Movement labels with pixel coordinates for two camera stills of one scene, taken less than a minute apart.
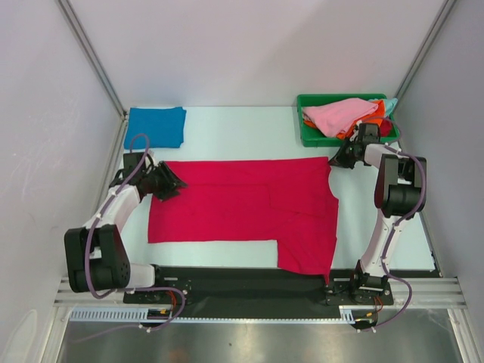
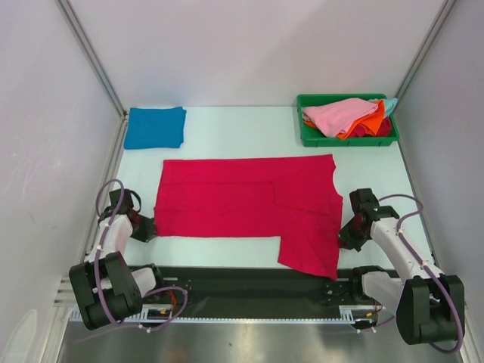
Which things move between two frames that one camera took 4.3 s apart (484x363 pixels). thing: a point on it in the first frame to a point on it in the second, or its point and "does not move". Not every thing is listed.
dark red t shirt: [385, 127] does not move
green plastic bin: [311, 137] does not move
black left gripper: [171, 182] to [148, 232]
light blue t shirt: [389, 104] does not move
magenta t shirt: [291, 201] does not move
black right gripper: [344, 155] to [350, 236]
